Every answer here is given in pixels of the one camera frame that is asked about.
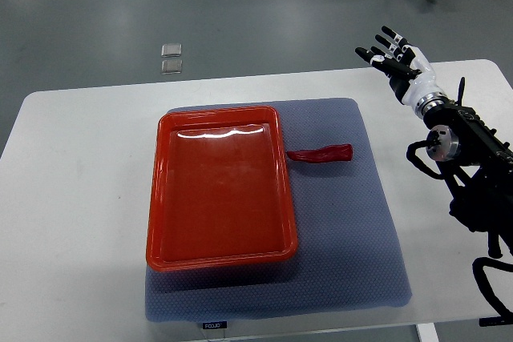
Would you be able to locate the dark table edge label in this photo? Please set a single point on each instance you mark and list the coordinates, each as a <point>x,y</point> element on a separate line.
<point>494,321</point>

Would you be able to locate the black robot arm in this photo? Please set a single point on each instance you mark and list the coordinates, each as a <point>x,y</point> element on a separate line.
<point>477,169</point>

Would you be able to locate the blue-grey mesh mat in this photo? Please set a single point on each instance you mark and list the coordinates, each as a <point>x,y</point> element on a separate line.
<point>348,255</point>

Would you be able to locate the metal floor plate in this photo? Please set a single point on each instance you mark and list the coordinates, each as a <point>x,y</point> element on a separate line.
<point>171,50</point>
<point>171,66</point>

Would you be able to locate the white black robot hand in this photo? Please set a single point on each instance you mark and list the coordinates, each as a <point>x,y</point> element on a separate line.
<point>411,76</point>

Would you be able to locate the lower metal floor plate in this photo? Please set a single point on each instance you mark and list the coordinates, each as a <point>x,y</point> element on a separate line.
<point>171,66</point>

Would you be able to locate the black table label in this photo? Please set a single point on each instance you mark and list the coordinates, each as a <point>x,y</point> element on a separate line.
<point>215,325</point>

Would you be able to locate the red chili pepper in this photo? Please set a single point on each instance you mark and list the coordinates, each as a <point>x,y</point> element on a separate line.
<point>331,153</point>

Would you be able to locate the upper metal floor plate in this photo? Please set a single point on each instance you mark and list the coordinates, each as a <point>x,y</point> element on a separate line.
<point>171,50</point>

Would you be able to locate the red plastic tray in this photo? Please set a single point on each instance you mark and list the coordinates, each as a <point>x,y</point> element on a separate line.
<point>220,193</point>

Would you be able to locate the white table leg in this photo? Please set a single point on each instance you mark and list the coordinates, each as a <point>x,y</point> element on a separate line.
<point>427,332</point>

